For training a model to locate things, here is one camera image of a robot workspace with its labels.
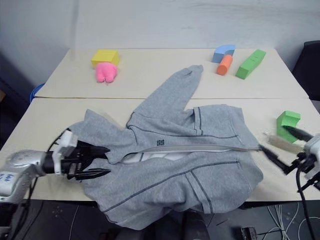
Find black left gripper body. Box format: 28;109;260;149
61;140;94;181

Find gray zip-up hooded jacket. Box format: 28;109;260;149
70;64;265;230

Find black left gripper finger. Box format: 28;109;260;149
88;146;111;161
74;169;112;182

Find orange foam cylinder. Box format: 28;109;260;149
216;54;234;76

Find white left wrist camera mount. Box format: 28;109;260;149
53;128;79;176

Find blue curved foam block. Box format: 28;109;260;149
211;44;237;64

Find yellow foam block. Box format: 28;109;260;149
90;49;121;70

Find long green foam block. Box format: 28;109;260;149
235;49;267;81

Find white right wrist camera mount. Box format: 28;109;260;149
303;134;320;179

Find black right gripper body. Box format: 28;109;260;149
283;151;310;176

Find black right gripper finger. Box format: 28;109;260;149
284;125;314;143
259;144;289;174

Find pink plush toy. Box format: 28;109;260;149
95;62;119;84

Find blue bucket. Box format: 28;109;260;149
29;83;46;102

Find black chair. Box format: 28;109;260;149
291;40;320;101

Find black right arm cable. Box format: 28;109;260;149
295;166;320;240

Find white floor cables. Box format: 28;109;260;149
266;201;315;240

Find green stepped foam block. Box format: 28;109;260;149
276;110;304;145

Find small black floor device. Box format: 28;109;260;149
240;226;259;240

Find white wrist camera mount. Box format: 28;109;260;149
303;134;320;179
53;128;79;176

